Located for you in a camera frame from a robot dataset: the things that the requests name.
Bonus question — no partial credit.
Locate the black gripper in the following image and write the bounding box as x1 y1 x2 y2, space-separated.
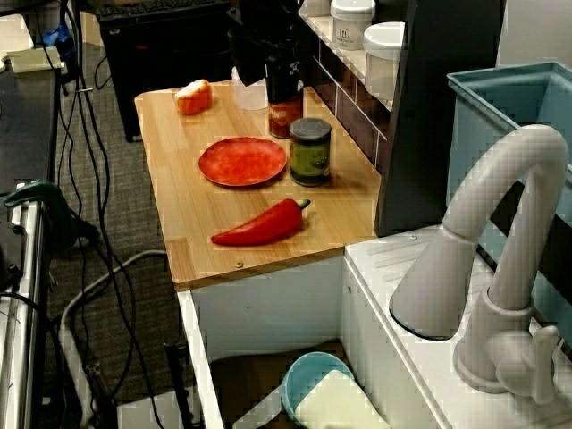
226 20 306 105

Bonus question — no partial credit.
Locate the toy bread slice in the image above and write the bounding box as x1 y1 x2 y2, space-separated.
173 79 215 116

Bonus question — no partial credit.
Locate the green peas can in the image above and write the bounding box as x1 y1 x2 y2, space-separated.
289 116 333 188

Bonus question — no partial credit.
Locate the clear lidless plastic jar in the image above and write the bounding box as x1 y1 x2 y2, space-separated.
231 65 271 112

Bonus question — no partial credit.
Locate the orange beans can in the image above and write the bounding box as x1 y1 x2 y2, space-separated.
267 93 306 139

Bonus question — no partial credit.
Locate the white tiled shelf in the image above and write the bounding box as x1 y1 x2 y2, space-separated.
297 0 406 114

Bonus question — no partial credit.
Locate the red round plate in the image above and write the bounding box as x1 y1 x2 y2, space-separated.
198 136 289 188

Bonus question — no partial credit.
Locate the small white lidded jar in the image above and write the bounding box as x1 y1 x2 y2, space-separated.
329 0 378 51

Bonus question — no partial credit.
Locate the black computer case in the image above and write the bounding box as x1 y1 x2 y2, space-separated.
97 8 238 143

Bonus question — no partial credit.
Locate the white lidded plastic jar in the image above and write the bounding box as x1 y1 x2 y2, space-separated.
362 21 408 102

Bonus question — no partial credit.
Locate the black keyboard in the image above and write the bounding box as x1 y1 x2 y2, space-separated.
96 0 233 26

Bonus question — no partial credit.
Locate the red toy chili pepper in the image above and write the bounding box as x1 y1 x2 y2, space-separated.
210 198 313 248

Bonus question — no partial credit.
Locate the dark grey hutch side panel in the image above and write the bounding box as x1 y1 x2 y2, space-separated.
377 0 509 238

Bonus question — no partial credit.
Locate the teal plastic bin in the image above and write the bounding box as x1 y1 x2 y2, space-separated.
446 61 572 358

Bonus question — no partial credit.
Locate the white toy sink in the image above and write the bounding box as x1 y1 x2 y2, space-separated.
176 223 572 429

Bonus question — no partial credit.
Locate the yellowish paper pad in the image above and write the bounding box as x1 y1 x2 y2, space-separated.
6 44 63 73

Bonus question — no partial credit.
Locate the black desk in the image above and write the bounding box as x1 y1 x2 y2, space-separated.
0 66 62 198

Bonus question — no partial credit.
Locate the green clamp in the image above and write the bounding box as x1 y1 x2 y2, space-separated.
2 178 80 251

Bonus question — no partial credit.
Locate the white flat object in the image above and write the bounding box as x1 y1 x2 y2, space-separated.
0 12 36 51

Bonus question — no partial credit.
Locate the grey toy faucet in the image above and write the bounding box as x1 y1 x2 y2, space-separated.
389 123 571 401

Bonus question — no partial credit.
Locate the blue bowl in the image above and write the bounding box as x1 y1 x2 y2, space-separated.
280 351 357 428

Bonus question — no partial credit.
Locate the thin black cable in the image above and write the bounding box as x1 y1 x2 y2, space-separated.
66 0 157 429

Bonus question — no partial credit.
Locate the grey hose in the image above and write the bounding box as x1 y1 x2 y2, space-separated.
57 248 170 429

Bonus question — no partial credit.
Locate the black door handle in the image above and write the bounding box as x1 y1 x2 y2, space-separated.
163 337 194 429

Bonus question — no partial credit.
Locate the aluminium frame rail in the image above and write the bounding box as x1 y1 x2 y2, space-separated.
0 196 50 429

